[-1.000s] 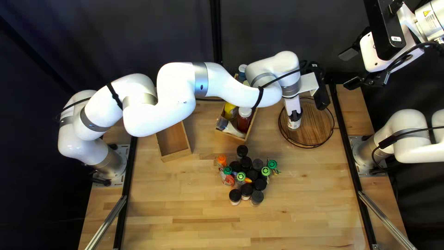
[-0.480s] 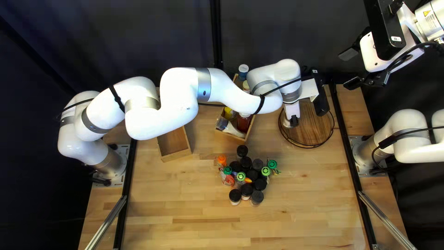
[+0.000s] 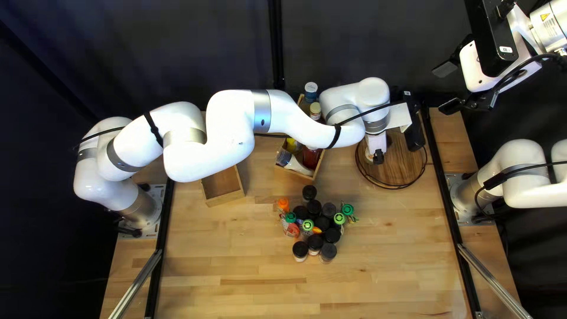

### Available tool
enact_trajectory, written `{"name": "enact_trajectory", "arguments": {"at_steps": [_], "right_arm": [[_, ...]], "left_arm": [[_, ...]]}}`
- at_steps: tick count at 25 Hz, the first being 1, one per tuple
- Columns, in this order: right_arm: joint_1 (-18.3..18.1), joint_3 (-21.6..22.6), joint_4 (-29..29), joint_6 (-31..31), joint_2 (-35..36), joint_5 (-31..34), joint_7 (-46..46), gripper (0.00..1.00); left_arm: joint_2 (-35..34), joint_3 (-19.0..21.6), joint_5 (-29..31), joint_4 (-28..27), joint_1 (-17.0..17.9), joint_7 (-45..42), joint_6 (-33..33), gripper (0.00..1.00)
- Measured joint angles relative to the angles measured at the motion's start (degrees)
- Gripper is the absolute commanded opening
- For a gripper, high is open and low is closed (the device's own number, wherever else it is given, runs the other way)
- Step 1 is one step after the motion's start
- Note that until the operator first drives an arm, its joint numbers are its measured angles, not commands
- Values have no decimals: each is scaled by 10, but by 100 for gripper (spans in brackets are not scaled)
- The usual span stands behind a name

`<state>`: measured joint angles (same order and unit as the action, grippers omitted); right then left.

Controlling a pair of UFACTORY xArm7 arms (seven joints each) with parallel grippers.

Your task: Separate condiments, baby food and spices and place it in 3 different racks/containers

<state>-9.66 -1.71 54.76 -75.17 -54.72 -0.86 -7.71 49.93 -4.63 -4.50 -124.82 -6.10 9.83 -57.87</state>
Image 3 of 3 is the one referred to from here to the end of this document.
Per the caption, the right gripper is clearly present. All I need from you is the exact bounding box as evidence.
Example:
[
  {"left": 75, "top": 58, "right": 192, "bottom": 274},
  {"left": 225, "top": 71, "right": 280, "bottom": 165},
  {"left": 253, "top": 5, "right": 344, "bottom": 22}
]
[{"left": 432, "top": 4, "right": 543, "bottom": 117}]

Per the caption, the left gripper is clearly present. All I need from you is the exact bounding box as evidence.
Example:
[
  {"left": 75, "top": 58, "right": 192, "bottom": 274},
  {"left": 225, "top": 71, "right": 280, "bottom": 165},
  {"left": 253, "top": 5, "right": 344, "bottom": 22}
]
[{"left": 365, "top": 132, "right": 388, "bottom": 166}]

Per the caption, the red ketchup bottle white cap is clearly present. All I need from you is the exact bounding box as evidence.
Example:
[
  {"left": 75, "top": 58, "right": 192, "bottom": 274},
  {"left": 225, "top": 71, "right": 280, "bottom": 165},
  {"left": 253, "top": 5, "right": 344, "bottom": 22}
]
[{"left": 302, "top": 147, "right": 324, "bottom": 171}]

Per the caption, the white squeeze bottle blue cap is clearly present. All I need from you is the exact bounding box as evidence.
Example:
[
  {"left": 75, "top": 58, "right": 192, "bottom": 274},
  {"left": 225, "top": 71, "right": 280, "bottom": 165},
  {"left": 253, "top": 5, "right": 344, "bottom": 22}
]
[{"left": 277, "top": 150, "right": 313, "bottom": 176}]

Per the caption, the yellow mustard bottle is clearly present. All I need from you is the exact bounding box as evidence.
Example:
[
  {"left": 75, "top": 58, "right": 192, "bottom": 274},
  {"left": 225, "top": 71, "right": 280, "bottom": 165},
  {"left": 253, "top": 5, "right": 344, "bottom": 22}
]
[{"left": 283, "top": 137, "right": 304, "bottom": 155}]

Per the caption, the silver mounting plate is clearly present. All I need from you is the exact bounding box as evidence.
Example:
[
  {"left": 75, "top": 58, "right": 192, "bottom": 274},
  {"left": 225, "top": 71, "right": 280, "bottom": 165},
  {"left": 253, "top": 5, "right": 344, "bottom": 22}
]
[
  {"left": 117, "top": 184, "right": 167, "bottom": 240},
  {"left": 445, "top": 173, "right": 497, "bottom": 227}
]

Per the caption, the open wooden box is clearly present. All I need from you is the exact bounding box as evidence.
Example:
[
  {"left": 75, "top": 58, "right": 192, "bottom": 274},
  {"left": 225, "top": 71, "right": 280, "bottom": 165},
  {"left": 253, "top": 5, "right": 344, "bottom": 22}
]
[
  {"left": 274, "top": 93, "right": 327, "bottom": 183},
  {"left": 200, "top": 162, "right": 245, "bottom": 208}
]

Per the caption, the round black wire rack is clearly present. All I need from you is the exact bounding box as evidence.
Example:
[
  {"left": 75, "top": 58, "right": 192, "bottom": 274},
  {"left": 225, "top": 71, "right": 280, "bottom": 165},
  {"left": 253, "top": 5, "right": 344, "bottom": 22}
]
[{"left": 355, "top": 126, "right": 428, "bottom": 190}]

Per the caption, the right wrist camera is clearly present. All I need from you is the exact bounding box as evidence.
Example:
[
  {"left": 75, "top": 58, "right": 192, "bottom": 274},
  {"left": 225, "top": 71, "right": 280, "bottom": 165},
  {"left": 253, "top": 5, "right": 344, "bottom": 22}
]
[{"left": 464, "top": 0, "right": 520, "bottom": 77}]

